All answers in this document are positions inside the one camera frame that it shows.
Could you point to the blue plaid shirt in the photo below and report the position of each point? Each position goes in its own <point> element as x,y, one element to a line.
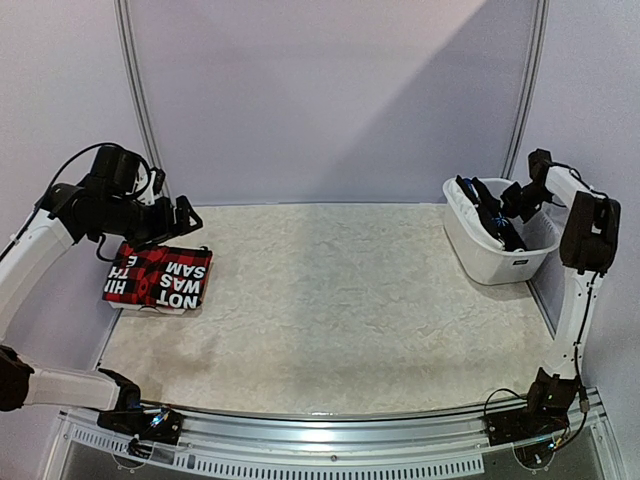
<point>467,188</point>

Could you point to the white towel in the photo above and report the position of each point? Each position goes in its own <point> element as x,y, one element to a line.
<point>468,214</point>

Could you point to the black t-shirt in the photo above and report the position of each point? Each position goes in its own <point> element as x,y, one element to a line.
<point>494,222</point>

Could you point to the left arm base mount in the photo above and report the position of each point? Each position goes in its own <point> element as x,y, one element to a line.
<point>145,425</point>

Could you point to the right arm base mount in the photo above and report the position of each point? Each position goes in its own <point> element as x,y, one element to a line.
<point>520,424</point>

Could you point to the white laundry basket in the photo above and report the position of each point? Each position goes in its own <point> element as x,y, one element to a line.
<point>494,267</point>

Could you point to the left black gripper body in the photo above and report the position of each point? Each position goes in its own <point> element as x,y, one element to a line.
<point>148,226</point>

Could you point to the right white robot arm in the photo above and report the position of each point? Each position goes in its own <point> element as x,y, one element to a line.
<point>587,250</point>

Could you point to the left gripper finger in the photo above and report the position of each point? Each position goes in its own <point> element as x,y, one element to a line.
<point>186,220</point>
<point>182,202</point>

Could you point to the wall metal profile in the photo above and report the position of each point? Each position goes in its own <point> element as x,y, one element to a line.
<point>136,87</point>
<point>528,84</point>

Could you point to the red plaid folded shirt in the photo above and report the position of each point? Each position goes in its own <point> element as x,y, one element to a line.
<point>168,280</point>

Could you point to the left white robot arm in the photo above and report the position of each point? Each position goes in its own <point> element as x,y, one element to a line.
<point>121,196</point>

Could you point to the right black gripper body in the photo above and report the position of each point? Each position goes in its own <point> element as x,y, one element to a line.
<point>523,195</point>

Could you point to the aluminium front rail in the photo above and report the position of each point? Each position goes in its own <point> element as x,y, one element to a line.
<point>443,431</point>

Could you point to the perforated metal front panel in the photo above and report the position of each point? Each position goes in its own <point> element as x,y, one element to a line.
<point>85,453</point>

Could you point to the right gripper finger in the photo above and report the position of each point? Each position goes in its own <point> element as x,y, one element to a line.
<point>527,213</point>
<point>508,209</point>

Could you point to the right wall metal profile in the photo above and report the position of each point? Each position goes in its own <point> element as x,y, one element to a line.
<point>528,84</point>

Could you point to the left wall metal profile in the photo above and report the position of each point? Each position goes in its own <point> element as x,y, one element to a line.
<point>136,87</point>

